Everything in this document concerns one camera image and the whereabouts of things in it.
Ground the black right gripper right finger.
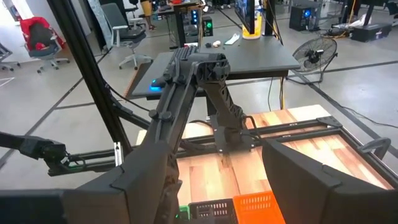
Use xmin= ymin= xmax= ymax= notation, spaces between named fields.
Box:
xmin=262 ymin=138 xmax=398 ymax=224

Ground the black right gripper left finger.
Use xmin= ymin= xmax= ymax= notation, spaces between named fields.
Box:
xmin=0 ymin=139 xmax=177 ymax=224

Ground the orange plastic basket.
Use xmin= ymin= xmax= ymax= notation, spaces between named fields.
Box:
xmin=232 ymin=190 xmax=286 ymax=224

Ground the green plastic basket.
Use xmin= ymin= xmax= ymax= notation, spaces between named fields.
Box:
xmin=176 ymin=204 xmax=192 ymax=222

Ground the black plastic basket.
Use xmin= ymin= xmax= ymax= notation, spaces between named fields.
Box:
xmin=187 ymin=198 xmax=239 ymax=224

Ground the black table clamp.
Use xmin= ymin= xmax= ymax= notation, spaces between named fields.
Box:
xmin=357 ymin=137 xmax=392 ymax=161

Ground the black computer mouse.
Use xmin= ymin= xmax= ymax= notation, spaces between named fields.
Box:
xmin=149 ymin=77 xmax=168 ymax=93

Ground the black floor fan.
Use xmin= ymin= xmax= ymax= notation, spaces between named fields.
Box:
xmin=292 ymin=36 xmax=340 ymax=85

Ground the black office desk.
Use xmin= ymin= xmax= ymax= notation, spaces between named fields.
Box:
xmin=124 ymin=35 xmax=301 ymax=101

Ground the office chair with red jacket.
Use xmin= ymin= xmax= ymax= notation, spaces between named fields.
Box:
xmin=18 ymin=16 xmax=71 ymax=74

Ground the black equipment box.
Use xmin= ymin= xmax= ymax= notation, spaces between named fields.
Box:
xmin=350 ymin=21 xmax=393 ymax=44

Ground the grey office chair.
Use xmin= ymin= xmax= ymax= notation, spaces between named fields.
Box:
xmin=100 ymin=2 xmax=154 ymax=71

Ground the black keyboard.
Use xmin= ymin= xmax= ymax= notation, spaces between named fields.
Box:
xmin=169 ymin=45 xmax=199 ymax=62

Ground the black computer tower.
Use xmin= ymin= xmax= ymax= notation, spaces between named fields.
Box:
xmin=288 ymin=4 xmax=315 ymax=32
xmin=201 ymin=15 xmax=215 ymax=38

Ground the white cloth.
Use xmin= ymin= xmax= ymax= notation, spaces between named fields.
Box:
xmin=223 ymin=33 xmax=241 ymax=46

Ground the person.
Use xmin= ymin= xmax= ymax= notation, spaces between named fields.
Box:
xmin=139 ymin=0 xmax=157 ymax=32

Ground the yellow cable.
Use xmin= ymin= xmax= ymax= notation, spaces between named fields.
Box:
xmin=279 ymin=77 xmax=287 ymax=110

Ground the black aluminium table frame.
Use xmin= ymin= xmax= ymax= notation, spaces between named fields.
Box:
xmin=0 ymin=0 xmax=398 ymax=190

